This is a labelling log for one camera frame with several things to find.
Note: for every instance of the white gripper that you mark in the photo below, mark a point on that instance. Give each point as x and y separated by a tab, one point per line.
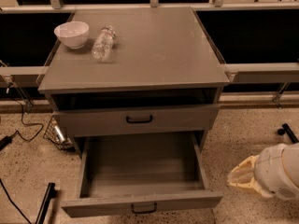
270	172

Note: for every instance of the grey drawer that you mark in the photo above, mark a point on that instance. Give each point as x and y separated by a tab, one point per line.
141	174
158	119

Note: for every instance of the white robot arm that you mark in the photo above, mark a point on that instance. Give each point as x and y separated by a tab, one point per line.
272	173

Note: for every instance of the grey drawer cabinet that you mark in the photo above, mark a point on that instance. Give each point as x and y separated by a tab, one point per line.
161	57

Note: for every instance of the grey top drawer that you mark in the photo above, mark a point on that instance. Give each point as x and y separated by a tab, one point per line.
158	119

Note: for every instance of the black right base leg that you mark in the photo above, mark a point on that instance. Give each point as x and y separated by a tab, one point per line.
286	129

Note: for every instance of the black base leg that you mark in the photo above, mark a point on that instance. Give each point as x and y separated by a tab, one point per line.
286	129
49	195

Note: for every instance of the clear plastic water bottle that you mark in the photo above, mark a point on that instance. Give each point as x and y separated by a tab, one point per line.
103	44

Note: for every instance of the black left base leg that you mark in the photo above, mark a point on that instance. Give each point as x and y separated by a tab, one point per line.
49	195

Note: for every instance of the white ceramic bowl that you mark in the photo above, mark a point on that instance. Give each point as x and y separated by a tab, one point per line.
73	34

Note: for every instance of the metal railing frame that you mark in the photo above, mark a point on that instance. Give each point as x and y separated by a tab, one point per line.
149	3

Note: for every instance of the wire mesh basket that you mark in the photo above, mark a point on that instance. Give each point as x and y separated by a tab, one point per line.
55	135

